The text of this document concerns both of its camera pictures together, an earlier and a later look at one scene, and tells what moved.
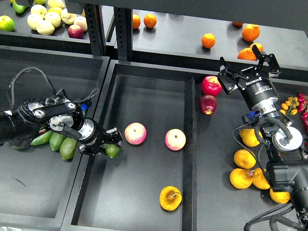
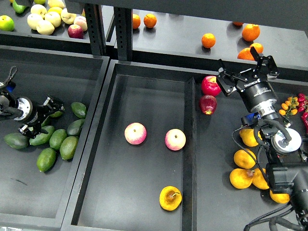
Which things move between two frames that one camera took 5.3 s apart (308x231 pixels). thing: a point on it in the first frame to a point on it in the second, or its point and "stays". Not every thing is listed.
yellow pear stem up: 170,198 stays
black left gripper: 91,133 to 32,114
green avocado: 111,150 to 45,159
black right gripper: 258,90 stays
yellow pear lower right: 281,197 stays
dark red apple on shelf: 75,31 stays
